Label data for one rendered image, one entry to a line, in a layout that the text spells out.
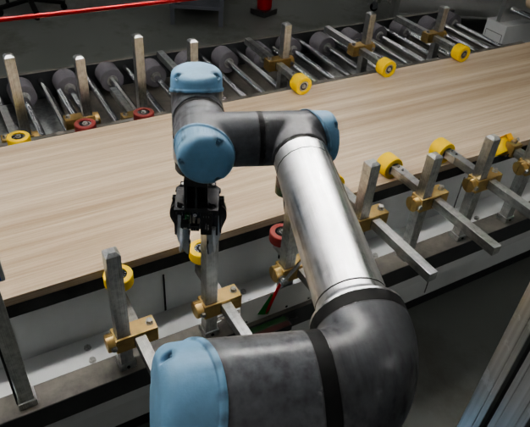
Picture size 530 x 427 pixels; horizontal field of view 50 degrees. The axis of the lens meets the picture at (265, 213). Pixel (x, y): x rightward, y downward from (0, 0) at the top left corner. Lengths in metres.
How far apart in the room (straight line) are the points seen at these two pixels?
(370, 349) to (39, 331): 1.37
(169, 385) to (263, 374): 0.07
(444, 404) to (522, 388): 2.04
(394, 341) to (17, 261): 1.34
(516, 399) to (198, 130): 0.46
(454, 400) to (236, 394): 2.19
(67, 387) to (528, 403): 1.30
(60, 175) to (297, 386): 1.63
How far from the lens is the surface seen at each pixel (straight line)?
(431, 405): 2.55
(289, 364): 0.46
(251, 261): 1.91
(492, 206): 2.57
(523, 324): 0.53
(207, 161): 0.73
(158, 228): 1.74
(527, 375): 0.53
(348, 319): 0.51
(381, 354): 0.49
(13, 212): 1.88
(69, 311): 1.74
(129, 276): 1.59
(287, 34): 2.63
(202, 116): 0.75
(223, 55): 2.98
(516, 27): 3.97
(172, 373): 0.46
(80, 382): 1.64
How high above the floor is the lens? 2.02
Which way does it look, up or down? 38 degrees down
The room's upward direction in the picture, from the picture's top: 5 degrees clockwise
